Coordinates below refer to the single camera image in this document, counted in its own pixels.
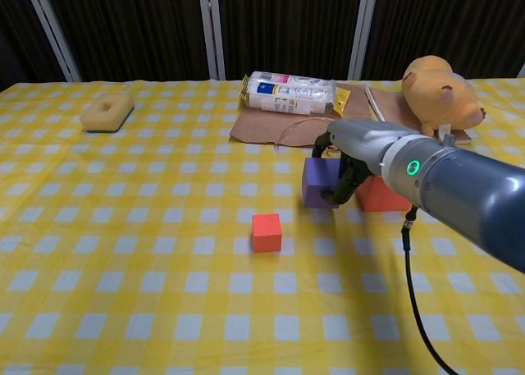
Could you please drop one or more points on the brown paper bag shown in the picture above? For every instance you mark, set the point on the brown paper bag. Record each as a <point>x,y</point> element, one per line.
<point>262,129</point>

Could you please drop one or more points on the orange plush toy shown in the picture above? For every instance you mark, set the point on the orange plush toy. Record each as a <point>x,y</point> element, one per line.
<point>439,96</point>

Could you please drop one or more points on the small red cube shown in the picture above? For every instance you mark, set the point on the small red cube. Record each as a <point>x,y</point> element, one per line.
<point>266,233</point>

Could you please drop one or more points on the black pleated curtain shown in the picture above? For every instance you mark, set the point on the black pleated curtain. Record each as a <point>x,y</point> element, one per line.
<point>123,30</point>

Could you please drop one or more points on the plastic snack package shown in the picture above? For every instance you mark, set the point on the plastic snack package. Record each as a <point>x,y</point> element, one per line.
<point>287,96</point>

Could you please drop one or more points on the brown notebook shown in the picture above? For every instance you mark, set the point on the brown notebook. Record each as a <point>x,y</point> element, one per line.
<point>400,114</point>

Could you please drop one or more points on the white frame post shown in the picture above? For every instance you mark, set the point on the white frame post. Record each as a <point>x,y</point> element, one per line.
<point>51,28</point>
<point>211,30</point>
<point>522,70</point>
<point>363,30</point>

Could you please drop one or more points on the yellow checkered tablecloth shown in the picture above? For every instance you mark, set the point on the yellow checkered tablecloth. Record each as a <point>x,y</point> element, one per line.
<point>164,268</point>

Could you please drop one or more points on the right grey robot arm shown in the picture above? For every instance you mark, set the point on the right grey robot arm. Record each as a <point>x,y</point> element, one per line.
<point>463,186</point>

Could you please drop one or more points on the purple foam cube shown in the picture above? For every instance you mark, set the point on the purple foam cube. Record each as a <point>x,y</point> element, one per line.
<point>318,182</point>

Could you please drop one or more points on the yellow sponge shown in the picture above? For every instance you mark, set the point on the yellow sponge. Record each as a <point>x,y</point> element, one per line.
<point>107,114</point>

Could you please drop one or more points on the large red cube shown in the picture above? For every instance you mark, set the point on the large red cube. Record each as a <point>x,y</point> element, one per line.
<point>381,196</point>

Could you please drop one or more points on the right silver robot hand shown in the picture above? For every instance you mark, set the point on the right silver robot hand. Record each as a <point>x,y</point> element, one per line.
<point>363,143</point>

